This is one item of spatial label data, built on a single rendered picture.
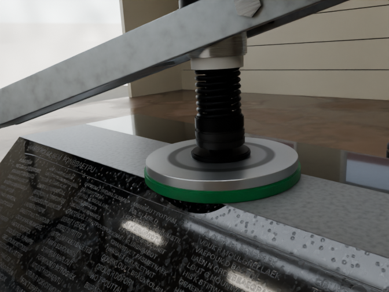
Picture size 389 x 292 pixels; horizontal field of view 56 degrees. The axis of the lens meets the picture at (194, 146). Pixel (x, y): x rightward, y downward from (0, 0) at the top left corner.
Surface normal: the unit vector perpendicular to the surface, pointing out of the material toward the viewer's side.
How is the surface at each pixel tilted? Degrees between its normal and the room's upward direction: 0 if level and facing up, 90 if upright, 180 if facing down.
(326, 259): 45
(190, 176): 0
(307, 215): 0
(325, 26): 90
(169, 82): 90
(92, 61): 90
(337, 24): 90
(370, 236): 0
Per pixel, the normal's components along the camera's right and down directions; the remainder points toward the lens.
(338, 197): -0.06, -0.97
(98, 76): -0.33, 0.26
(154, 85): 0.70, 0.15
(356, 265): -0.54, -0.53
